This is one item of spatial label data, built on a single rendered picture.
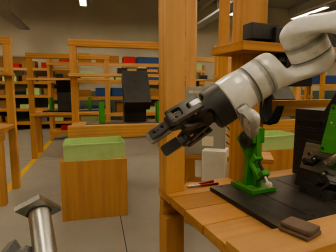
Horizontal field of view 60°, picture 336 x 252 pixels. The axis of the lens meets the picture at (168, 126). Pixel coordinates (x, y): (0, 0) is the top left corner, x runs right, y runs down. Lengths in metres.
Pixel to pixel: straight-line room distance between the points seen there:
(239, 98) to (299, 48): 0.13
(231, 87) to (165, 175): 0.85
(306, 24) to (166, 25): 0.80
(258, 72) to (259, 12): 1.03
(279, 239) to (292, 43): 0.61
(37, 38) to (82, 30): 1.51
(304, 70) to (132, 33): 10.79
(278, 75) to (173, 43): 0.80
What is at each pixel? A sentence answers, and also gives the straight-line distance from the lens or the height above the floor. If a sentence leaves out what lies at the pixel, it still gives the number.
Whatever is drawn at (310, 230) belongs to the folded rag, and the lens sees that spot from 0.99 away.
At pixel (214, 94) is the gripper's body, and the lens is 0.49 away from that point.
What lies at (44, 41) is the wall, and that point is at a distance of 11.24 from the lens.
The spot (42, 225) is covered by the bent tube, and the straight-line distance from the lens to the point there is 0.45.
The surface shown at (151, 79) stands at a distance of 8.09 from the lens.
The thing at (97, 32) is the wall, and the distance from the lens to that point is 11.17.
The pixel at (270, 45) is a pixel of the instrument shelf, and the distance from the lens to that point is 1.38.
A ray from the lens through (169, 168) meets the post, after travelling 1.29.
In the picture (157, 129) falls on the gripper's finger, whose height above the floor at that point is 1.27.
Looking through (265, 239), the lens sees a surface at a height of 0.90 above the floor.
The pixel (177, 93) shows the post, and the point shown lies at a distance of 1.26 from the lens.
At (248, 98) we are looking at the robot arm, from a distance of 0.50.
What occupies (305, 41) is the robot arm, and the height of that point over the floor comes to 1.42.
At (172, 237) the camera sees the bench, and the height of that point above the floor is 0.67.
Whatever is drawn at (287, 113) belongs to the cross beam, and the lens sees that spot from 1.76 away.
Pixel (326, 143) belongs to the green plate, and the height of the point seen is 1.11.
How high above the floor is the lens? 1.34
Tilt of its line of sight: 7 degrees down
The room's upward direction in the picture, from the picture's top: straight up
